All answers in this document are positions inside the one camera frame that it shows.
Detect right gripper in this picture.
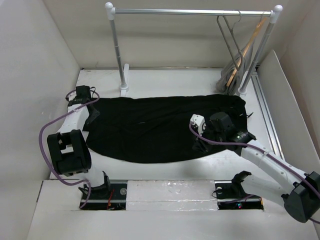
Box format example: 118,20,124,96
191,123,225,153

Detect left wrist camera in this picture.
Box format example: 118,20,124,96
74,85,91,100

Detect wooden hanger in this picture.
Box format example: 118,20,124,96
226,17,267,87

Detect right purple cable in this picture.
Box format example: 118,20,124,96
188,122,320,225

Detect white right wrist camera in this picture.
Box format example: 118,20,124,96
190,114,207,136

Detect grey metal hanger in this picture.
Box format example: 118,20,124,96
216,10,247,73

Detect purple cable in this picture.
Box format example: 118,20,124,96
39,88,101,209
188,122,320,225

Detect silver clothes rack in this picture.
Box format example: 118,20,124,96
104,0,284,97

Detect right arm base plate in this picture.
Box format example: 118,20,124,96
211,180,264,211

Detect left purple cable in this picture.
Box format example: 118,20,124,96
39,88,101,209

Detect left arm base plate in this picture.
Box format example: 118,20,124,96
81,180,128,211

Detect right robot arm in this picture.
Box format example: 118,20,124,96
189,112,320,223

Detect black trousers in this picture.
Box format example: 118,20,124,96
86,94,247,164

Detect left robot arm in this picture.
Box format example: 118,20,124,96
47,85,112,199

